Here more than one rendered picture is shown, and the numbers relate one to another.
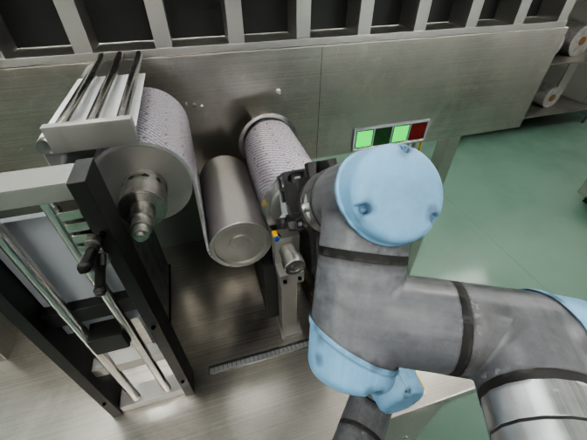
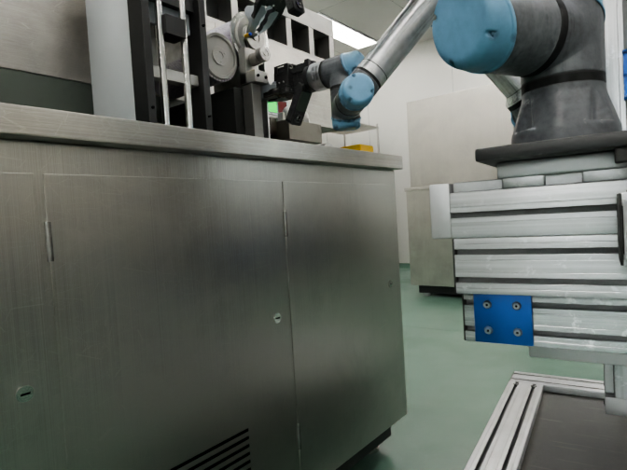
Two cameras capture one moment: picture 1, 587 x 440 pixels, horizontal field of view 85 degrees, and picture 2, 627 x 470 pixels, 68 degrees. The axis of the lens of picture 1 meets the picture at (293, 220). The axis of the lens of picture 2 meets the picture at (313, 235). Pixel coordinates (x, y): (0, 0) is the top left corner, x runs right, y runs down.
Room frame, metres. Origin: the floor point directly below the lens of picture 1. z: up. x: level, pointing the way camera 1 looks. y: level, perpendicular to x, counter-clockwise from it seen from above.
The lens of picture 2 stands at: (-0.73, 0.64, 0.73)
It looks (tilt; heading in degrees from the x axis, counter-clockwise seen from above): 2 degrees down; 325
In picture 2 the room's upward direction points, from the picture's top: 3 degrees counter-clockwise
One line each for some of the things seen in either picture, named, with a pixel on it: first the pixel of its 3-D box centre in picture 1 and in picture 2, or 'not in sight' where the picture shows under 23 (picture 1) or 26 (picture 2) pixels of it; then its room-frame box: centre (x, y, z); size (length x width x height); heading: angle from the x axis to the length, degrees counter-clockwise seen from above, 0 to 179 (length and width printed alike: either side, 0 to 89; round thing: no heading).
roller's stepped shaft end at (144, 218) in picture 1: (141, 223); not in sight; (0.32, 0.20, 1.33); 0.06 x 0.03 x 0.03; 16
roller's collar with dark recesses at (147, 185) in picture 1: (144, 197); not in sight; (0.38, 0.22, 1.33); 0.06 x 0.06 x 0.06; 16
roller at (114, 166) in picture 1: (148, 148); not in sight; (0.53, 0.27, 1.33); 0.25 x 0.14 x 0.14; 16
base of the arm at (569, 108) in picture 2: not in sight; (563, 114); (-0.35, -0.10, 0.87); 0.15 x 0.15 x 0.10
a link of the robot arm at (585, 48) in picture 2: not in sight; (556, 36); (-0.35, -0.09, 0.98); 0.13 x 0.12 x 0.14; 80
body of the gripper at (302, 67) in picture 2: not in sight; (297, 80); (0.38, -0.10, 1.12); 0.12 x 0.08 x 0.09; 17
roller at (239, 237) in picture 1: (231, 206); (190, 67); (0.56, 0.14, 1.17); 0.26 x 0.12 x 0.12; 16
